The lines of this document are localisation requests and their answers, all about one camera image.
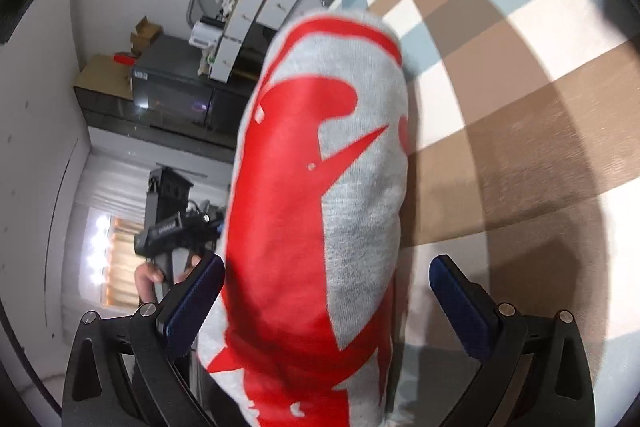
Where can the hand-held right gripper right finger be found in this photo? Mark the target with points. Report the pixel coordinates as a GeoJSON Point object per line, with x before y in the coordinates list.
{"type": "Point", "coordinates": [462, 307]}

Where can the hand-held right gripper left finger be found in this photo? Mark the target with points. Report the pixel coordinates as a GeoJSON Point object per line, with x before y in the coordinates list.
{"type": "Point", "coordinates": [195, 302]}

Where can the grey printed hoodie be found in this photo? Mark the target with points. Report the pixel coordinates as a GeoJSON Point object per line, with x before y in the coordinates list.
{"type": "Point", "coordinates": [300, 207]}

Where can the person's left hand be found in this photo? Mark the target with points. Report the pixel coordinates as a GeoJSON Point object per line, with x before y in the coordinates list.
{"type": "Point", "coordinates": [150, 287]}

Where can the beige curtain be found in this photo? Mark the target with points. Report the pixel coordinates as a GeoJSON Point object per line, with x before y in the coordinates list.
{"type": "Point", "coordinates": [122, 257]}

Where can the dark glass cabinet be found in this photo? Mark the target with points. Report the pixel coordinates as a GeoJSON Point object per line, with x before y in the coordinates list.
{"type": "Point", "coordinates": [150, 137]}

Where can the flat cardboard box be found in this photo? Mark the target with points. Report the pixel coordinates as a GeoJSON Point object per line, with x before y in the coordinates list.
{"type": "Point", "coordinates": [102, 72]}

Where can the red packet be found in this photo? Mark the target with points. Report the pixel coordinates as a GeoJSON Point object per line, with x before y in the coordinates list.
{"type": "Point", "coordinates": [124, 58]}

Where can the open cardboard box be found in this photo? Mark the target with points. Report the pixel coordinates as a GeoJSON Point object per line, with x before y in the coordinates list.
{"type": "Point", "coordinates": [146, 34]}

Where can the checkered blanket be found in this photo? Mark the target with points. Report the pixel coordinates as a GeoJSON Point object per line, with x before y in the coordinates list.
{"type": "Point", "coordinates": [525, 82]}

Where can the white drawer desk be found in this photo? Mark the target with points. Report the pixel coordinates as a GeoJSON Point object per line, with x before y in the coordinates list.
{"type": "Point", "coordinates": [260, 7]}

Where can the grey arched frame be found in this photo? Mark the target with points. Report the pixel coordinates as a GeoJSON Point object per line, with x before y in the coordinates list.
{"type": "Point", "coordinates": [192, 2]}

